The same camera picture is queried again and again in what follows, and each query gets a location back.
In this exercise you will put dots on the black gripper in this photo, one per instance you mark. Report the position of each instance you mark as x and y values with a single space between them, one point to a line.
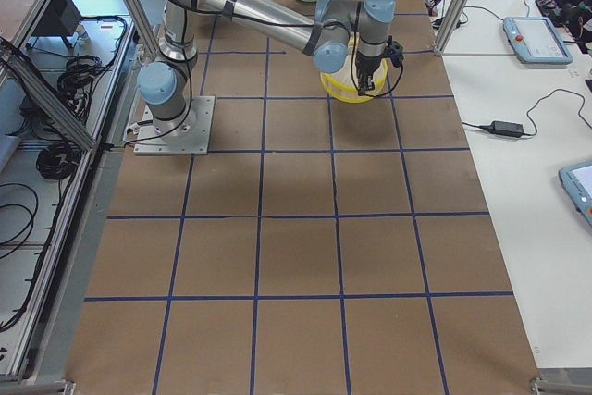
368 65

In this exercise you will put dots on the yellow steamer top layer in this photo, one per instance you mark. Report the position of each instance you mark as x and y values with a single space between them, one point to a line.
347 74

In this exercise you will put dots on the yellow steamer layer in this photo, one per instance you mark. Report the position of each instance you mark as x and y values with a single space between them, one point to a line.
347 74
346 94

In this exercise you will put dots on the yellow steamer bottom layer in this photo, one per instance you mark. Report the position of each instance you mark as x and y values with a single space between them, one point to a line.
346 94

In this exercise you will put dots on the black power adapter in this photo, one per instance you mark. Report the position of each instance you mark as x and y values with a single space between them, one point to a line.
504 128

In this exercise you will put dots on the blue teach pendant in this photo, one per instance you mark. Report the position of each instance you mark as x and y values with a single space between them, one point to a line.
576 181
535 41

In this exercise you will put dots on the red black circuit board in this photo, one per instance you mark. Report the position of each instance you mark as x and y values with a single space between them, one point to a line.
553 9

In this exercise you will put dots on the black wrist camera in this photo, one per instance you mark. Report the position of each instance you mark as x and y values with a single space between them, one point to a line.
394 52

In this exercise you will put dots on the aluminium frame post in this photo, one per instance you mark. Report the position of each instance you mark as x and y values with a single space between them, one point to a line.
458 2

